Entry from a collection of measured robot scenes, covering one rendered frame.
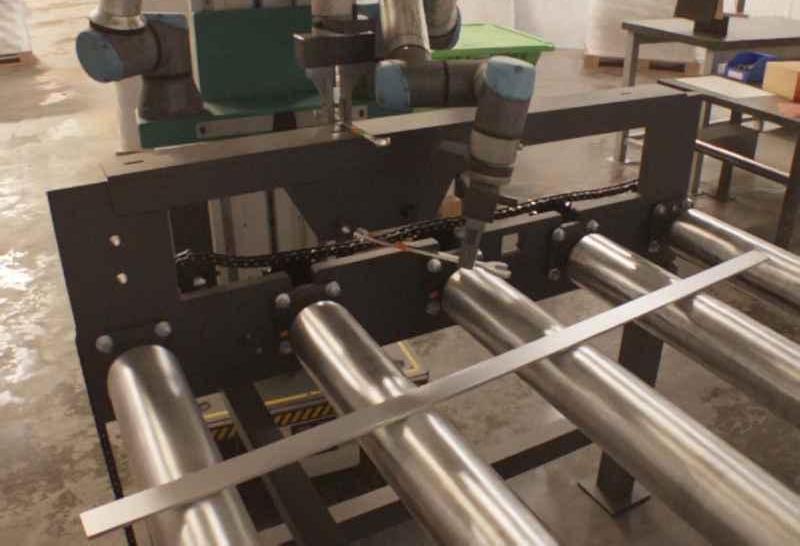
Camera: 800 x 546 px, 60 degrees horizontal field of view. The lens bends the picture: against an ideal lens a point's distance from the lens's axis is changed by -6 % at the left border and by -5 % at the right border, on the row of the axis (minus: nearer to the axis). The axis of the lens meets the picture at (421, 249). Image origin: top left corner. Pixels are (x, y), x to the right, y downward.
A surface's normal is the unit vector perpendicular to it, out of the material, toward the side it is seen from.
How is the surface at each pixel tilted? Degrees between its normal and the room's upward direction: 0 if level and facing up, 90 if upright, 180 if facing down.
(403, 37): 37
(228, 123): 90
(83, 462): 0
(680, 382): 0
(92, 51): 97
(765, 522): 42
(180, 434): 8
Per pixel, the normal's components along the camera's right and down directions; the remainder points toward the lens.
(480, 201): -0.14, 0.38
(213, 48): 0.39, 0.40
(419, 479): -0.64, -0.46
